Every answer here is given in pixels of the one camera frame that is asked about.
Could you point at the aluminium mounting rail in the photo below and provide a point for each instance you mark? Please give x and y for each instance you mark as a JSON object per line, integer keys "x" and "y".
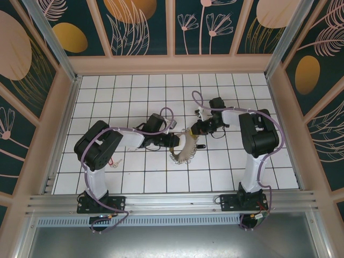
{"x": 174, "y": 201}

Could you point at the key with red tag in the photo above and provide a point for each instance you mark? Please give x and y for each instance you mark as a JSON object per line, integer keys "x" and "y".
{"x": 116, "y": 163}

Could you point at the large keyring with small rings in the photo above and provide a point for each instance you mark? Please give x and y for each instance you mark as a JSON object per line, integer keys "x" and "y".
{"x": 188, "y": 149}

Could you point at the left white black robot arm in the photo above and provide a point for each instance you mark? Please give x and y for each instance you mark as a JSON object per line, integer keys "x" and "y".
{"x": 95, "y": 180}

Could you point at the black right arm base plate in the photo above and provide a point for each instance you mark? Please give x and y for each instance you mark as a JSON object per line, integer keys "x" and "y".
{"x": 228, "y": 204}

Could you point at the green circuit board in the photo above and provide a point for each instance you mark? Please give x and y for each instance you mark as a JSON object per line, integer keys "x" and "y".
{"x": 260, "y": 216}

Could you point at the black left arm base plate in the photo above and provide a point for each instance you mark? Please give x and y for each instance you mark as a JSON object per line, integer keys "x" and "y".
{"x": 118, "y": 204}

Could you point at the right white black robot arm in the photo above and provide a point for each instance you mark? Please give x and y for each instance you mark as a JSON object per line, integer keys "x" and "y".
{"x": 252, "y": 174}

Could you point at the aluminium corner post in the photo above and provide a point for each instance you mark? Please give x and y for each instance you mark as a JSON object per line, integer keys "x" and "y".
{"x": 287, "y": 35}
{"x": 51, "y": 40}

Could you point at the aluminium side rail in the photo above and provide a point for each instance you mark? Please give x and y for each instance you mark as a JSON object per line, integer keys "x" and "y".
{"x": 70, "y": 107}

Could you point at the grey metal sheet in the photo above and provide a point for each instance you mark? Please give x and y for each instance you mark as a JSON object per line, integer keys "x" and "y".
{"x": 172, "y": 242}

